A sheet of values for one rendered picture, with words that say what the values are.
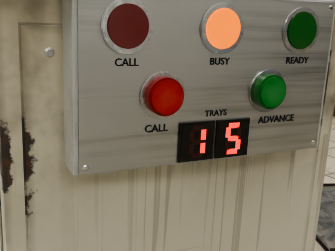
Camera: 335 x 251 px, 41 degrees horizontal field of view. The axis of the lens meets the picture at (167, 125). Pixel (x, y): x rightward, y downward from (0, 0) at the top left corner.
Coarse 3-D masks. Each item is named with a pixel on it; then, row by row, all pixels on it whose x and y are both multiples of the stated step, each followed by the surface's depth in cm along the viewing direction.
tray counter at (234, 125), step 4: (232, 124) 38; (236, 124) 39; (228, 128) 38; (240, 128) 39; (228, 132) 39; (236, 132) 39; (240, 132) 39; (228, 136) 39; (232, 136) 39; (236, 136) 39; (228, 140) 39; (232, 140) 39; (236, 140) 39; (240, 140) 39; (228, 144) 39; (236, 144) 39; (224, 148) 39; (228, 148) 39; (232, 148) 39; (236, 148) 39; (228, 152) 39; (232, 152) 39; (236, 152) 39
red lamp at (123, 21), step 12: (120, 12) 32; (132, 12) 32; (144, 12) 33; (108, 24) 32; (120, 24) 32; (132, 24) 32; (144, 24) 33; (120, 36) 32; (132, 36) 33; (144, 36) 33
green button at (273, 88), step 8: (264, 80) 38; (272, 80) 38; (280, 80) 39; (256, 88) 38; (264, 88) 38; (272, 88) 38; (280, 88) 39; (256, 96) 38; (264, 96) 38; (272, 96) 39; (280, 96) 39; (264, 104) 38; (272, 104) 39
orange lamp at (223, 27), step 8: (224, 8) 35; (216, 16) 35; (224, 16) 36; (232, 16) 36; (208, 24) 35; (216, 24) 35; (224, 24) 36; (232, 24) 36; (208, 32) 35; (216, 32) 36; (224, 32) 36; (232, 32) 36; (208, 40) 36; (216, 40) 36; (224, 40) 36; (232, 40) 36; (224, 48) 36
